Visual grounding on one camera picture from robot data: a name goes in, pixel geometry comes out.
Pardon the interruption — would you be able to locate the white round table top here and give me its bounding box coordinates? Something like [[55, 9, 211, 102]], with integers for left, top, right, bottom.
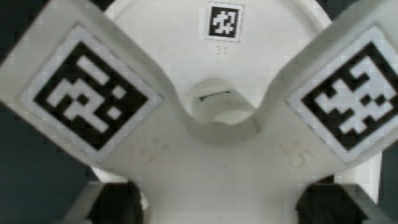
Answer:
[[97, 0, 373, 207]]

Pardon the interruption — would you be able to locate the white cross-shaped table base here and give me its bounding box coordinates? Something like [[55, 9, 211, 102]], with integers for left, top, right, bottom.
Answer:
[[0, 0, 398, 224]]

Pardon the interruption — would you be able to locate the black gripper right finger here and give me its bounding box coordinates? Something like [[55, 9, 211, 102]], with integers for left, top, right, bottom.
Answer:
[[294, 177, 385, 224]]

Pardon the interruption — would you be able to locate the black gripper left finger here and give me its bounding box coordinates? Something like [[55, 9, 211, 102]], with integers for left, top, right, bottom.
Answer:
[[58, 182, 143, 224]]

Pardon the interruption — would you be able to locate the white cylindrical table leg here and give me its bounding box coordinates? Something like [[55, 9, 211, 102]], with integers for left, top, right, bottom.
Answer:
[[190, 79, 255, 125]]

